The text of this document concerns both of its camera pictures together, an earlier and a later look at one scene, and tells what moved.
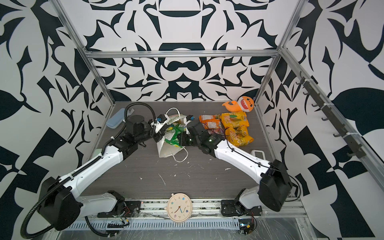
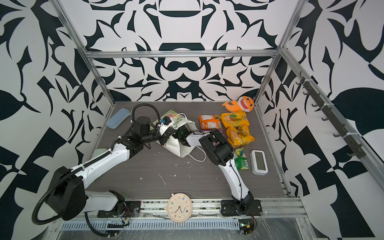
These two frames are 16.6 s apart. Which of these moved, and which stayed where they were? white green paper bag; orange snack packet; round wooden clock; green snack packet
Moved: green snack packet; white green paper bag
Stayed: round wooden clock; orange snack packet
